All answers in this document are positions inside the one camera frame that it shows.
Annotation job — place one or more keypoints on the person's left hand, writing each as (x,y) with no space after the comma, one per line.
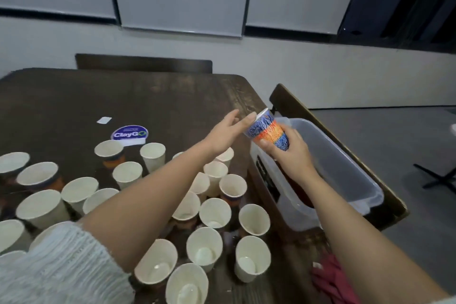
(222,133)

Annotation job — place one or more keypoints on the person's right hand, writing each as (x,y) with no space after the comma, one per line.
(292,158)

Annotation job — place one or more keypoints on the white paper cup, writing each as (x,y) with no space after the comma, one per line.
(215,174)
(225,156)

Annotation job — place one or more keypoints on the orange blue patterned paper cup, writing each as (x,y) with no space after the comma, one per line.
(269,130)

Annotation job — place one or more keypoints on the clear plastic storage bin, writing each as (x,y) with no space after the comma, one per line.
(342,172)

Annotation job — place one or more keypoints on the group of paper cups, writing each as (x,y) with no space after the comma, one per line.
(60,197)

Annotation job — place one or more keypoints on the person's right forearm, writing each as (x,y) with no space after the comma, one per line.
(370,243)

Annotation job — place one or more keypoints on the person's left forearm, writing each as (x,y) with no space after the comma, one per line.
(142,204)

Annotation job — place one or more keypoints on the dark wooden chair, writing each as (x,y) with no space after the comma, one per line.
(292,104)
(142,63)

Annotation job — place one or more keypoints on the dark wooden table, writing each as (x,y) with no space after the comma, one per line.
(142,97)

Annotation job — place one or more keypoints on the round blue sticker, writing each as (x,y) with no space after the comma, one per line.
(130,133)

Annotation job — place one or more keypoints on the small white paper label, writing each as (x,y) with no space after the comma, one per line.
(104,120)

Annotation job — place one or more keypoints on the dark red cloth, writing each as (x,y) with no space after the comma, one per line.
(335,279)

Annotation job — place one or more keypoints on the round white side table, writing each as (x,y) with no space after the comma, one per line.
(442,175)

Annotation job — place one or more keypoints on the dark window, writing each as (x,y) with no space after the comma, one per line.
(399,12)

